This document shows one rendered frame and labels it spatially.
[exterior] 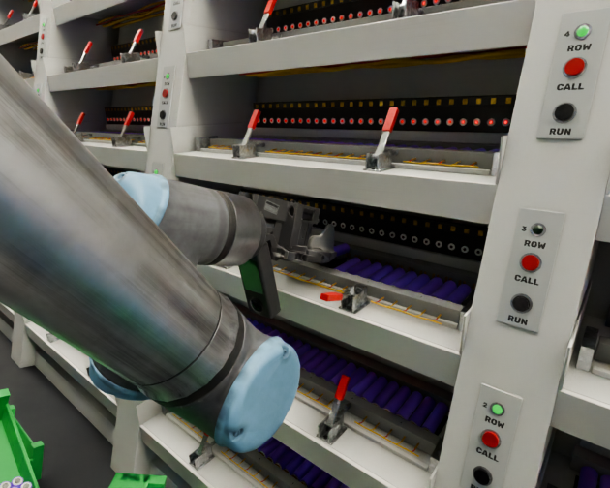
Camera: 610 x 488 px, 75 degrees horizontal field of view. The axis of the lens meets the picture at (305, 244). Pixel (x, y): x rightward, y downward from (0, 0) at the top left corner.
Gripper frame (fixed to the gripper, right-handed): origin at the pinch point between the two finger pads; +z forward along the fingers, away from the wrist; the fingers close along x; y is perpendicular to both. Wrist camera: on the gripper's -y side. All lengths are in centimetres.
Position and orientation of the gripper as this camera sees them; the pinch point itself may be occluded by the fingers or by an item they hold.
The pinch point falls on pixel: (324, 255)
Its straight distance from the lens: 67.0
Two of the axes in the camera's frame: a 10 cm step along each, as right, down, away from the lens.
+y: 2.0, -9.8, -0.6
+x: -7.7, -1.9, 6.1
